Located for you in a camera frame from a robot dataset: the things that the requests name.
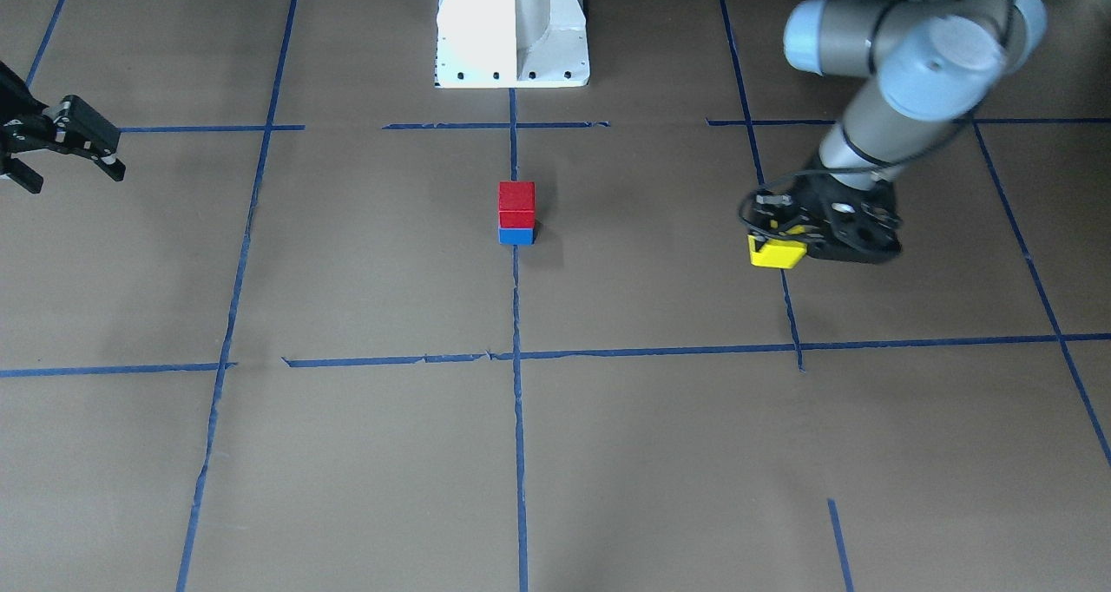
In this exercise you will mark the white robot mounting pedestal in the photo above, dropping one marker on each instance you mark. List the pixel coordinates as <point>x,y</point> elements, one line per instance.
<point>511,44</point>

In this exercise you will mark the red wooden block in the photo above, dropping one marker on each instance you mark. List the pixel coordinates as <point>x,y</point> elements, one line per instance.
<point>516,205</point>

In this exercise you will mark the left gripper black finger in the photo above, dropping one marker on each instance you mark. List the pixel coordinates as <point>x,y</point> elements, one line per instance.
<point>767,202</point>
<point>791,231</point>

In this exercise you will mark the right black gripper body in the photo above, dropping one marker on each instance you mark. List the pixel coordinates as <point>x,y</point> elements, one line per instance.
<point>76,128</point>

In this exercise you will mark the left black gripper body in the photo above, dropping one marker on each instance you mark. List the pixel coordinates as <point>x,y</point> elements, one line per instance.
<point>809,200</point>

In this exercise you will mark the yellow wooden block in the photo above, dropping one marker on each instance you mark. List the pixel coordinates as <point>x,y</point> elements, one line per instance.
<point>775,254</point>

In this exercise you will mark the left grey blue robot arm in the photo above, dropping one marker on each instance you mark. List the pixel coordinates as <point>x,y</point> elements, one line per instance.
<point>927,67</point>

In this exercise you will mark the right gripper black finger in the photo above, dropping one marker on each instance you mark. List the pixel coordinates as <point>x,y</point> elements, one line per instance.
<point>27,178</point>
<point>79,129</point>

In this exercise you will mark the blue wooden block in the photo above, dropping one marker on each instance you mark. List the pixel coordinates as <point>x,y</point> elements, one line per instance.
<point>517,236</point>

